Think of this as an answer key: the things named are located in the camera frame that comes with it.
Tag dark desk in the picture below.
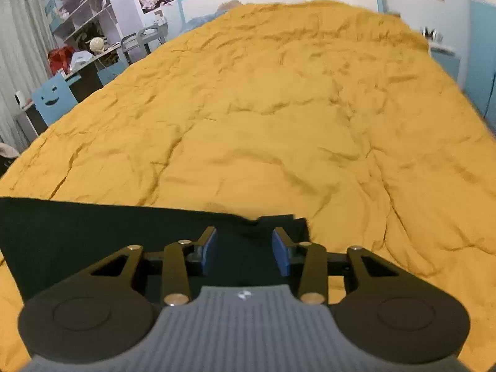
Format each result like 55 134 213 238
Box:
15 42 128 136

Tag yellow quilted blanket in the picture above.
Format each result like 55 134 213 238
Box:
0 0 496 372

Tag blue wardrobe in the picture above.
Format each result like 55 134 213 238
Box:
463 0 496 119

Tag blue desk drawer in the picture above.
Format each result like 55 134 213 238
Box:
97 60 128 86

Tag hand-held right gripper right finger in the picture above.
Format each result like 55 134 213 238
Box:
272 226 400 305

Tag light curtain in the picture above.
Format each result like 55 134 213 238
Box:
0 0 55 152

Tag grey utility cart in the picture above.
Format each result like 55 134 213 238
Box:
121 23 168 64

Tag blue pillow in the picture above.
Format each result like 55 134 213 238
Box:
182 0 241 32

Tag white blue bookshelf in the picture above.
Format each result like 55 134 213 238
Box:
44 0 117 43

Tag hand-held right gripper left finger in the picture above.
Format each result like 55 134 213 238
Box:
91 226 218 306

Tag white plastic bag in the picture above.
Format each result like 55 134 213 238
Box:
70 51 95 71

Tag black pants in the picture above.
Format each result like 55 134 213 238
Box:
0 197 312 307

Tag blue chair with face cutout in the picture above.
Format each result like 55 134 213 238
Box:
31 73 78 126

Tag blue nightstand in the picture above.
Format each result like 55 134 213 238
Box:
428 42 462 82

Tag red bag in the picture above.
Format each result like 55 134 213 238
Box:
48 46 76 76

